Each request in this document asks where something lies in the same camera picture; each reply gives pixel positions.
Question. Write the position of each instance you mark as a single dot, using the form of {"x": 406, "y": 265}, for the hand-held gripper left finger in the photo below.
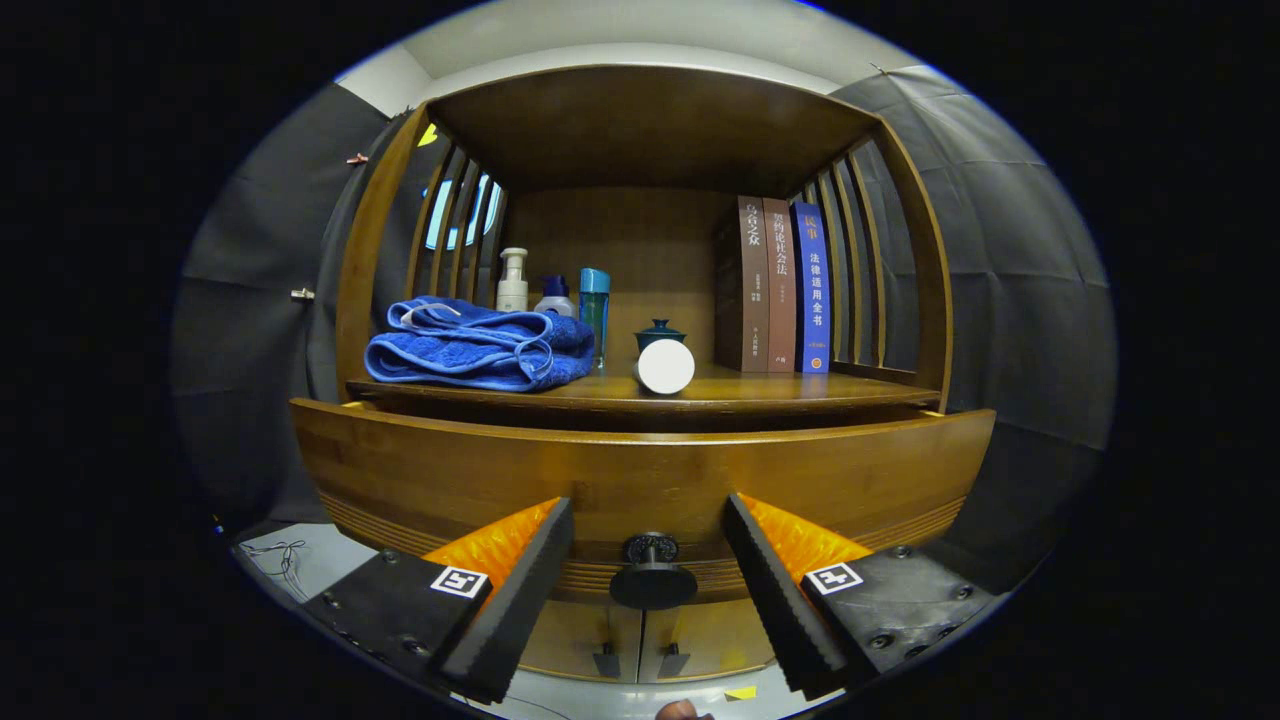
{"x": 520, "y": 600}

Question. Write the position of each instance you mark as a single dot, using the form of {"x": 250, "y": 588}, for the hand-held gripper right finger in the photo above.
{"x": 775, "y": 600}

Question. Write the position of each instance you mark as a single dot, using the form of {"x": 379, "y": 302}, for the white green-ended tube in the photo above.
{"x": 665, "y": 367}

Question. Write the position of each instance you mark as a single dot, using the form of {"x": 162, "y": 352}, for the wooden cabinet door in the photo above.
{"x": 720, "y": 630}
{"x": 580, "y": 640}

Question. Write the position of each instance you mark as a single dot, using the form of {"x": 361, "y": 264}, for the wooden countertop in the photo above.
{"x": 760, "y": 385}

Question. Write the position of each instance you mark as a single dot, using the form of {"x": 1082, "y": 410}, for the wooden cabinet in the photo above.
{"x": 650, "y": 120}

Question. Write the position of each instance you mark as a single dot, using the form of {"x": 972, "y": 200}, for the yellow tape piece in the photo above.
{"x": 741, "y": 692}

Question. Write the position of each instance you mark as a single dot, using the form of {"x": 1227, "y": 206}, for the blue folded towel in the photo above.
{"x": 470, "y": 350}

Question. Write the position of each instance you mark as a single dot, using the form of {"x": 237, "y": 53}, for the blue lidded teacup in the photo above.
{"x": 660, "y": 332}

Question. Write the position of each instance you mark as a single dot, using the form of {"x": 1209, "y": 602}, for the white blue-capped lotion bottle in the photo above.
{"x": 556, "y": 303}

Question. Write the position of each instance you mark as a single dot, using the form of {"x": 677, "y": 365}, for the clear teal-capped bottle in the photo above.
{"x": 594, "y": 310}

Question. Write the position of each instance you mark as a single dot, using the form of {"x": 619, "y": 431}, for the reddish brown book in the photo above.
{"x": 780, "y": 290}

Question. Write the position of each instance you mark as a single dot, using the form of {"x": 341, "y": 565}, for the white pump bottle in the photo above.
{"x": 512, "y": 290}

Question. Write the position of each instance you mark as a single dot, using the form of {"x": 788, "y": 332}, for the dark brown book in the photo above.
{"x": 750, "y": 290}

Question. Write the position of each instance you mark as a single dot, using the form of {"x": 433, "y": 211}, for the blue book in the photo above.
{"x": 812, "y": 290}

